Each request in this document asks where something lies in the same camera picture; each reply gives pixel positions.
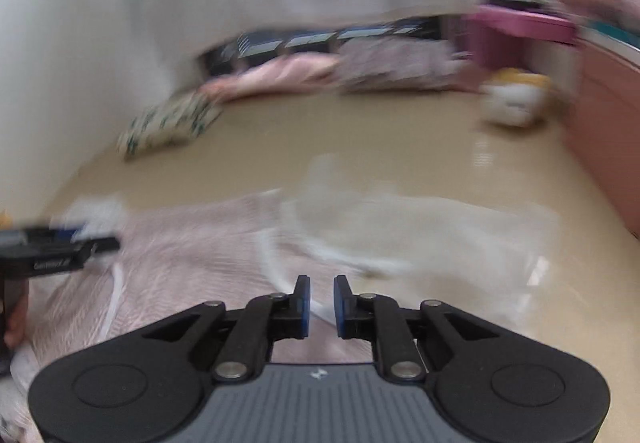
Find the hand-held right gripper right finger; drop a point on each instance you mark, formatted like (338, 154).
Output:
(341, 308)

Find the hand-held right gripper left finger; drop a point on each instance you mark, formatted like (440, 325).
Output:
(303, 308)

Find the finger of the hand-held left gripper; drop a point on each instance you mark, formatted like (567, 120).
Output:
(97, 247)

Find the white sheer garment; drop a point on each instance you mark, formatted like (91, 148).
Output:
(410, 233)

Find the pink knit garment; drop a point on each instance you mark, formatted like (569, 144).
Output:
(200, 263)

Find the person's left hand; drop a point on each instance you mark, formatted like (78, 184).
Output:
(17, 320)

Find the floral print cushion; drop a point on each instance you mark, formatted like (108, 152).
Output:
(167, 123)

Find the pink blanket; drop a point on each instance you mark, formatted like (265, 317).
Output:
(272, 75)

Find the floral patterned cloth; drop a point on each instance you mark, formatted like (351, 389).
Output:
(400, 63)

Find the dark slatted shelf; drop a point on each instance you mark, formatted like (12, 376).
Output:
(310, 40)

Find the white and yellow plush toy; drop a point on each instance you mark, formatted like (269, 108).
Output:
(515, 98)

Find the pink cabinet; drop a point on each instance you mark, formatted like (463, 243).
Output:
(605, 123)

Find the pink box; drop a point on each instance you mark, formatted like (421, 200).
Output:
(520, 25)

